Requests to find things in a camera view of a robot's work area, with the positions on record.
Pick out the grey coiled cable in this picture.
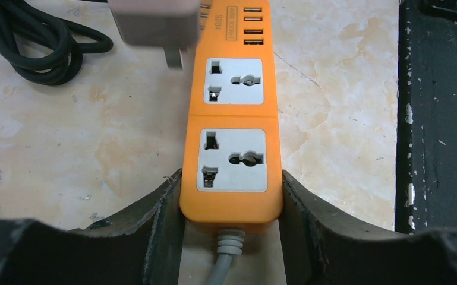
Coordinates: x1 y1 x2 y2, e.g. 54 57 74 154
205 229 246 285

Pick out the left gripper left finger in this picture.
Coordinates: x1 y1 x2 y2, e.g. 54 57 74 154
0 170 185 284

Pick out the pink plug orange strip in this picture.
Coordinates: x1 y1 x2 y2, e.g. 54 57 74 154
108 0 201 69

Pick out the orange power strip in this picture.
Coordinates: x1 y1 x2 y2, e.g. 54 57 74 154
179 1 283 233

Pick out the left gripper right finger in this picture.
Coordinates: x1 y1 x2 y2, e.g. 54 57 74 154
279 171 457 284

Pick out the black power cord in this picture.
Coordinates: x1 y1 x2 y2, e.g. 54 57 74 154
0 0 115 87

